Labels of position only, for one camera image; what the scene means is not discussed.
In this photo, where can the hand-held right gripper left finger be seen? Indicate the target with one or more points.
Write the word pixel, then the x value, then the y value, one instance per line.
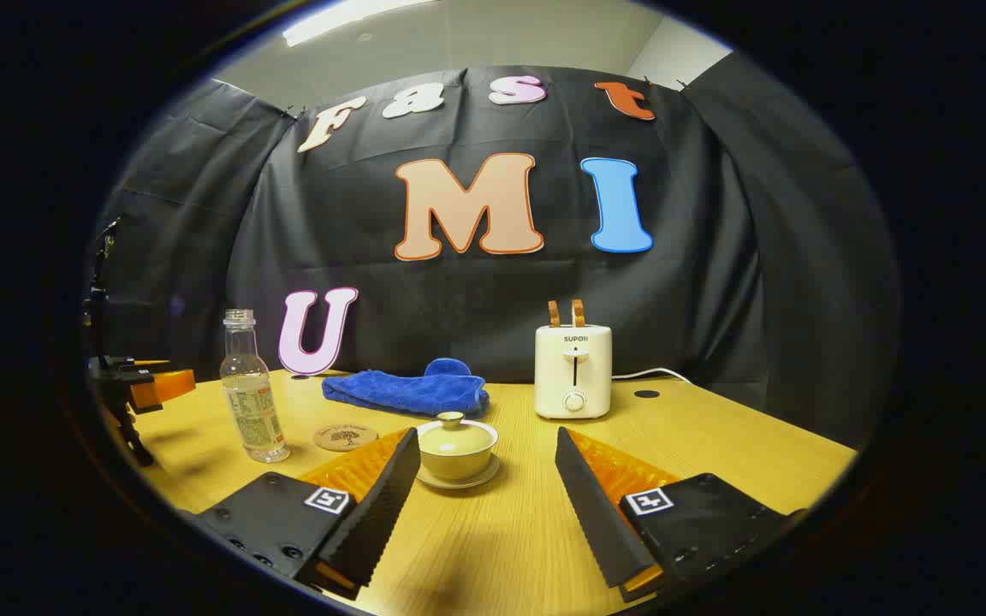
pixel 377 513

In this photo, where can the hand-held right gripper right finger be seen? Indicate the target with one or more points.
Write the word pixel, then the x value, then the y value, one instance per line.
pixel 596 513

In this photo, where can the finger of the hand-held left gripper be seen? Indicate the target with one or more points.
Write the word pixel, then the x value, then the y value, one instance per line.
pixel 155 364
pixel 175 385

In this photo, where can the clear plastic water bottle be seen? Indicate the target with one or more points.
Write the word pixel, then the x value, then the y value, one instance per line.
pixel 252 402

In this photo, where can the round cork coaster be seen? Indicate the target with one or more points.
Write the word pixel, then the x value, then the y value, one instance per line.
pixel 346 437

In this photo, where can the cream ceramic saucer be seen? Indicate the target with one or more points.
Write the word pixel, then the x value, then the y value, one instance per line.
pixel 486 479

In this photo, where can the blue towel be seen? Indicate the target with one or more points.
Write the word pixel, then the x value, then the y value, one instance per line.
pixel 407 392

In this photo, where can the white toaster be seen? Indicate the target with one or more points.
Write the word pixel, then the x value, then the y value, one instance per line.
pixel 573 368

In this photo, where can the toast slice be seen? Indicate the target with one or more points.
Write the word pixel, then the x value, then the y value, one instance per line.
pixel 554 313
pixel 578 312

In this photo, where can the black backdrop cloth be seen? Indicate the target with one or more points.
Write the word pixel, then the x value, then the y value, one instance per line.
pixel 459 299

